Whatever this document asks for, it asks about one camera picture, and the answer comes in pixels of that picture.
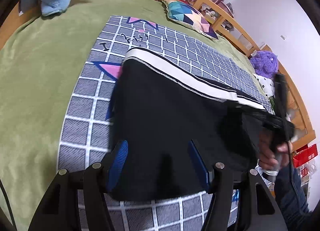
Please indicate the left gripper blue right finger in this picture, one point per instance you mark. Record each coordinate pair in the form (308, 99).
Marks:
(257, 208)

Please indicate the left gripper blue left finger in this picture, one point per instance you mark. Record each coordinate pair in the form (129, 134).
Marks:
(59, 210)

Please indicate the black sweatpants with white stripe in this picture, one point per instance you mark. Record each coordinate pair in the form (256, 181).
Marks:
(158, 107)

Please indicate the dark blue sleeve forearm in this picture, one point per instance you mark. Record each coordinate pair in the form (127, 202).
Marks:
(291, 202)

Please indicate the person's right hand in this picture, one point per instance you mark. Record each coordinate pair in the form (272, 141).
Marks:
(267, 158)

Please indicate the red box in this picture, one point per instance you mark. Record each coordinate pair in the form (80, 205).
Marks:
(304, 155)

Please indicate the white black-flower pillow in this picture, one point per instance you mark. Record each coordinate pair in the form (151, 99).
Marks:
(266, 84)

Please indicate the grey checked star blanket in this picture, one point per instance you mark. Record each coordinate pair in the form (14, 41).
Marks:
(86, 133)

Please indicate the purple fluffy plush toy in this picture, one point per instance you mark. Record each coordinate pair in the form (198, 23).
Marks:
(265, 63)

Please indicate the green plush bed cover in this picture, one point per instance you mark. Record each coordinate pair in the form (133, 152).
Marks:
(54, 97)

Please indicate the colourful geometric cushion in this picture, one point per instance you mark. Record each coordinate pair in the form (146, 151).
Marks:
(189, 17)

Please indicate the wooden bed frame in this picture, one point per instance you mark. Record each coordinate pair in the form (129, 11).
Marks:
(11, 20)

